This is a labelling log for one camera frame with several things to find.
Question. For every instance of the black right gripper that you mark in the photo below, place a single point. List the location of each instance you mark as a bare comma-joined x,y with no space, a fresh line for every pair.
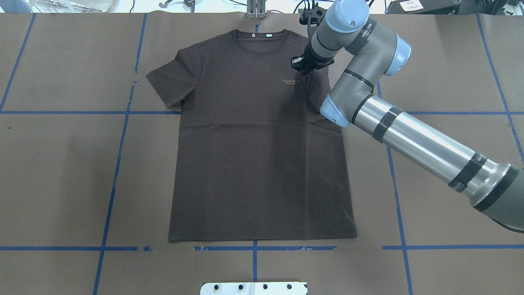
312,60

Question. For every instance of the brown t-shirt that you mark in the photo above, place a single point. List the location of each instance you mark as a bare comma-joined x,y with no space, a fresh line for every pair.
256,160

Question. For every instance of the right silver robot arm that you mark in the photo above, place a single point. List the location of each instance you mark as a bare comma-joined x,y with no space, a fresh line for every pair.
493,189

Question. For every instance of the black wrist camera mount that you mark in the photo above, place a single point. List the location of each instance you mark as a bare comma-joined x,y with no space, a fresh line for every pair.
312,15

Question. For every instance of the aluminium frame post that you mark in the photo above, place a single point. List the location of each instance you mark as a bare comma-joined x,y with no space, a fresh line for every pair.
256,9

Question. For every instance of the white pedestal column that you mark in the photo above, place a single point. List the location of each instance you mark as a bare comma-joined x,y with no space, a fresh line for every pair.
255,288

